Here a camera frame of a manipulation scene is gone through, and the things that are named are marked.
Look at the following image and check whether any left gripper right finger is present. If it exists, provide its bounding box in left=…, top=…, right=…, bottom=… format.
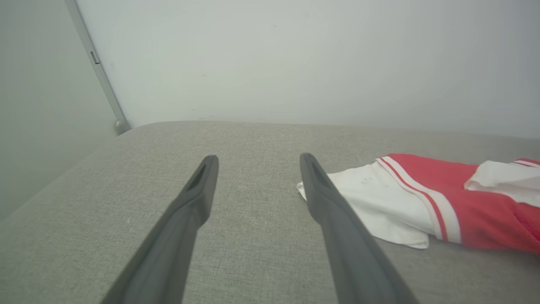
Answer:
left=300, top=153, right=419, bottom=304

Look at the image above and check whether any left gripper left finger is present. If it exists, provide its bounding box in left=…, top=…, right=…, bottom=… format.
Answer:
left=100, top=155, right=219, bottom=304

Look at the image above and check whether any red and white shirt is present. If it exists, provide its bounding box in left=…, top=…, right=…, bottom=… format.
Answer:
left=297, top=153, right=540, bottom=254

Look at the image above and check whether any grey metal wall strip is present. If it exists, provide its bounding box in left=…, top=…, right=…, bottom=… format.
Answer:
left=64, top=0, right=131, bottom=136

